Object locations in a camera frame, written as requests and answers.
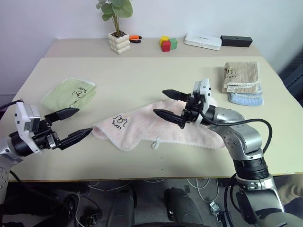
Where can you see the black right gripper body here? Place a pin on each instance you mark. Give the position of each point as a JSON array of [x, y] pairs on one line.
[[193, 111]]

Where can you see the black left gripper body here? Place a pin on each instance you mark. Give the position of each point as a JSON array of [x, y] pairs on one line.
[[45, 139]]

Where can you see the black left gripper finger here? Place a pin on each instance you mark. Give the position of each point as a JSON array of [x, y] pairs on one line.
[[62, 114], [74, 138]]

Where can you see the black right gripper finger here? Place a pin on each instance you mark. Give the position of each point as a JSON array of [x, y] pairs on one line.
[[177, 95], [171, 117]]

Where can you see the pink towel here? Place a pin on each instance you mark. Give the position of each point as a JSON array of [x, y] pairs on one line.
[[132, 132]]

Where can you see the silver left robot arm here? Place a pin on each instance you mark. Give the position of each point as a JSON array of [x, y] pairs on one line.
[[20, 144]]

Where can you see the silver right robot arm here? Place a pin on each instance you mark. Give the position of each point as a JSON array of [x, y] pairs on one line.
[[248, 139]]

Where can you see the green towel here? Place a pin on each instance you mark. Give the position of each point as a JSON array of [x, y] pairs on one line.
[[61, 94]]

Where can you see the light blue towel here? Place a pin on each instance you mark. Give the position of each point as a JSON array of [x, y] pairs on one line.
[[246, 100]]

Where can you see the beige striped towel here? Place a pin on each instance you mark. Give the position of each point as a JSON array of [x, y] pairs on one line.
[[241, 75]]

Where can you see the red block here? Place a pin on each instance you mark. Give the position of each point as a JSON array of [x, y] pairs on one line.
[[166, 46]]

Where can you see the green block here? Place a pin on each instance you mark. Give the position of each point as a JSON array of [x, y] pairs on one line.
[[174, 43]]

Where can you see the yellow block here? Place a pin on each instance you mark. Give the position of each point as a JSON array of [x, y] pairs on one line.
[[164, 38]]

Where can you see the flat white box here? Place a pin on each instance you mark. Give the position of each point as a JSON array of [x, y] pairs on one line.
[[202, 42]]

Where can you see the potted plant in white pot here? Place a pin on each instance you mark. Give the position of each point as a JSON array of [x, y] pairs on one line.
[[119, 43]]

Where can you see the long black box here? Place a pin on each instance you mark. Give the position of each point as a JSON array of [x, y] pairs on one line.
[[236, 41]]

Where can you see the dark rounded shape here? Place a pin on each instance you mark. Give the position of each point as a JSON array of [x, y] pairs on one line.
[[123, 205], [182, 208]]

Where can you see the metal caster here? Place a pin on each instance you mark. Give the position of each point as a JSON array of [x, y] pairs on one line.
[[213, 207]]

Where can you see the dark chair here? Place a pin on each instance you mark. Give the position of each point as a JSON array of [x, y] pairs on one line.
[[293, 78]]

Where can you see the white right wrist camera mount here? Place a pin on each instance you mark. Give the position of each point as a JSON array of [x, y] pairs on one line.
[[203, 88]]

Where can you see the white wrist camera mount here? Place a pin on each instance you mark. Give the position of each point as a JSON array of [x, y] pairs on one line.
[[20, 118], [203, 88]]

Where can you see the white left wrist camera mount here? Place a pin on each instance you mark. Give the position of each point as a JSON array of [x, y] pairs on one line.
[[20, 118]]

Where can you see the black floor bracket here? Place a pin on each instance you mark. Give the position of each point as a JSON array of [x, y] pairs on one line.
[[222, 216]]

